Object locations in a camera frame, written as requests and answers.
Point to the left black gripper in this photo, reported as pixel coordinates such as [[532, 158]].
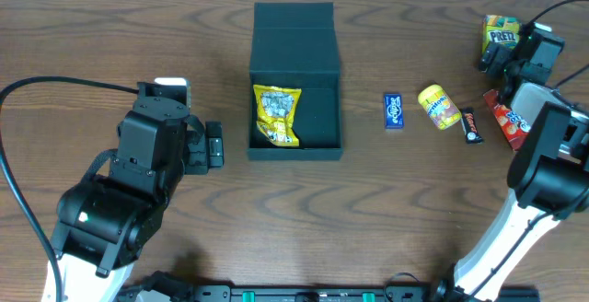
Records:
[[213, 145]]

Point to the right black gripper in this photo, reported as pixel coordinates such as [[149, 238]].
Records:
[[495, 56]]

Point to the green Pretz snack box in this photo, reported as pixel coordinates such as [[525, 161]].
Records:
[[500, 29]]

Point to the yellow Hacks candy bag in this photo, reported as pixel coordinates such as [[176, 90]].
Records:
[[276, 107]]

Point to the red Hello Panda box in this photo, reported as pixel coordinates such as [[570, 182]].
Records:
[[513, 126]]

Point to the black gift box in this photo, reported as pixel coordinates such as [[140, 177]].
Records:
[[294, 45]]

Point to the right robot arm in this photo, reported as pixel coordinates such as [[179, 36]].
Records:
[[548, 177]]

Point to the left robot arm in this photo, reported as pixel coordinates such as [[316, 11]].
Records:
[[107, 217]]

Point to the black Mars chocolate bar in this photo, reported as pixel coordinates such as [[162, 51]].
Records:
[[470, 129]]

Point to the yellow Mentos gum bottle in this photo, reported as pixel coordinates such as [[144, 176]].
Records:
[[439, 107]]

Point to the blue Eclipse mint tin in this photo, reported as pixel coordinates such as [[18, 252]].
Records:
[[393, 112]]

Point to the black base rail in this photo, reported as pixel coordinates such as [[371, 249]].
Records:
[[167, 288]]

